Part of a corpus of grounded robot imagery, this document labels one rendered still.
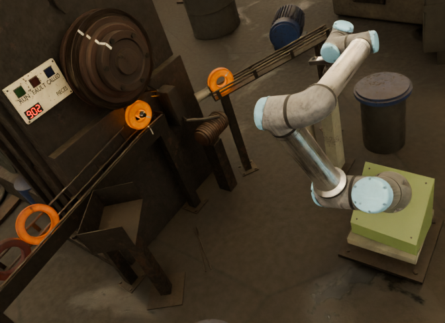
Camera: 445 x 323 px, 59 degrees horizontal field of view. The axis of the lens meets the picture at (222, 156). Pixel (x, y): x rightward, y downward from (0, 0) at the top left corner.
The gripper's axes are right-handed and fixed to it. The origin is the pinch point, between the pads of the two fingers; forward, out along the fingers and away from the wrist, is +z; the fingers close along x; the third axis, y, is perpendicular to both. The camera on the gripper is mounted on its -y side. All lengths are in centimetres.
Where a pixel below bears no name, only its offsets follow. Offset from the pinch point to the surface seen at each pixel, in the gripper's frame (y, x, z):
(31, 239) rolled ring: -72, -140, 26
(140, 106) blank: -76, -59, 10
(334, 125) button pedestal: 11.2, 3.9, 27.0
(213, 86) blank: -57, -17, 17
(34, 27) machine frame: -107, -81, -38
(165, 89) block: -76, -38, 13
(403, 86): 34, 40, 12
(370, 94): 20.3, 29.0, 17.4
